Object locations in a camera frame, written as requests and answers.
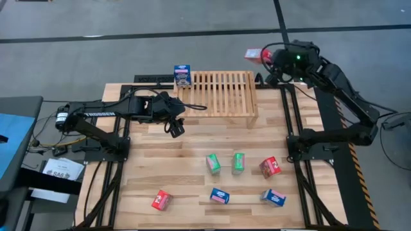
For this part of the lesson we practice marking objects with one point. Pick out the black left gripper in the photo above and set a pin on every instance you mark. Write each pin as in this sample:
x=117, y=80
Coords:
x=165, y=107

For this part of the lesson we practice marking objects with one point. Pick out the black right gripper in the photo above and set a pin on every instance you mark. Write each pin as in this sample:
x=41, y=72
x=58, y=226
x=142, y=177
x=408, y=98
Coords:
x=293, y=64

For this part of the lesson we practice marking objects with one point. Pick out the blue Frosted Flakes cereal box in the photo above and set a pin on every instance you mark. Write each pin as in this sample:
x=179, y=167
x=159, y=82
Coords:
x=182, y=77
x=219, y=195
x=273, y=197

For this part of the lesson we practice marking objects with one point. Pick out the red Froot Loops cereal box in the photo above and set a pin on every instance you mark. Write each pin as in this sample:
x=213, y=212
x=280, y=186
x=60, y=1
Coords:
x=269, y=167
x=253, y=55
x=161, y=200

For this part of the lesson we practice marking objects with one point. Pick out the green Apple Jacks cereal box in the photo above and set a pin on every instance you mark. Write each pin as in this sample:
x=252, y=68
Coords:
x=238, y=163
x=213, y=164

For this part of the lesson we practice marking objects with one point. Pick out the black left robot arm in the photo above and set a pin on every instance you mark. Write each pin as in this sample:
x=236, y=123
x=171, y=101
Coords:
x=99, y=114

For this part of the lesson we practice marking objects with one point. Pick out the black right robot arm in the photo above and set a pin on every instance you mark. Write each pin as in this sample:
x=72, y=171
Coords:
x=346, y=94

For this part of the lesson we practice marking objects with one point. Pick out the wooden slatted shelf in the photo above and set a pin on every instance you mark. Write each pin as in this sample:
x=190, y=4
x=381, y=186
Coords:
x=224, y=96

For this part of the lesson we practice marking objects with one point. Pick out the black perforated plate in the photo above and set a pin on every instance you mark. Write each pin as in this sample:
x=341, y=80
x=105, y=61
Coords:
x=151, y=79

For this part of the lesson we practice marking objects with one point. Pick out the small black power adapter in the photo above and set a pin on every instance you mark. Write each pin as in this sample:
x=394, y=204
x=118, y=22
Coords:
x=60, y=151

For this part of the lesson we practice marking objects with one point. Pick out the printed white paper sheet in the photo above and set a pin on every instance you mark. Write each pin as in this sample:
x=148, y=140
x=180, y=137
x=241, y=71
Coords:
x=61, y=167

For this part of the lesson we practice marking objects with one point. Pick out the blank white paper sheet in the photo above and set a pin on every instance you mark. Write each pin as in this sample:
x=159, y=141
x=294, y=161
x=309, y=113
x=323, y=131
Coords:
x=48, y=195

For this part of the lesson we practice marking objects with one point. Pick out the grey table with blue top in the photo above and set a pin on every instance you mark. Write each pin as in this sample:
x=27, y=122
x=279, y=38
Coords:
x=16, y=138

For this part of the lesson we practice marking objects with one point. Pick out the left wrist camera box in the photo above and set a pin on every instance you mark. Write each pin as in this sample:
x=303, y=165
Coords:
x=176, y=129

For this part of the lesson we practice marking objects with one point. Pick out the black aluminium table frame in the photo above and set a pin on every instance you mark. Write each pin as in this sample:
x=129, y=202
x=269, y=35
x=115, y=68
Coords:
x=285, y=109

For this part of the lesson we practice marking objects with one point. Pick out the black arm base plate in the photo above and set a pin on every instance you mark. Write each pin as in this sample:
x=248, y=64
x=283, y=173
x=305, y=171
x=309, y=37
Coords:
x=321, y=154
x=96, y=155

